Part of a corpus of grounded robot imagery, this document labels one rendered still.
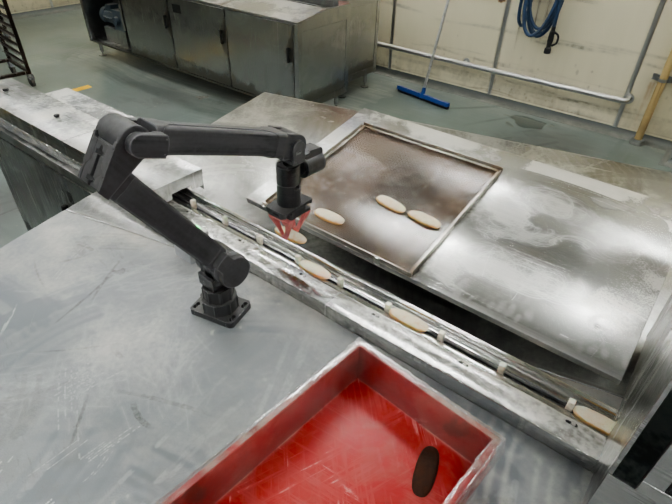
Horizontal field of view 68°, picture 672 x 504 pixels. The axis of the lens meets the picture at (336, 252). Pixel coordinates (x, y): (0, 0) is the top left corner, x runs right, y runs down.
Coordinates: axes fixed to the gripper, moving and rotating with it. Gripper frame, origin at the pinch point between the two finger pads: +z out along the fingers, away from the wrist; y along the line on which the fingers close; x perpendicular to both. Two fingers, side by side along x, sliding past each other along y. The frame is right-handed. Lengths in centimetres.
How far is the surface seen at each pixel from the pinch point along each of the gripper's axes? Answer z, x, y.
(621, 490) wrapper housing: -6, -82, -23
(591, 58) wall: 38, 18, 370
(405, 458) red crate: 11, -53, -28
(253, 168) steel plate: 11, 47, 32
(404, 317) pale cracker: 7.0, -35.3, -0.7
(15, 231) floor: 93, 210, -3
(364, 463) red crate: 11, -48, -33
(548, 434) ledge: 7, -71, -9
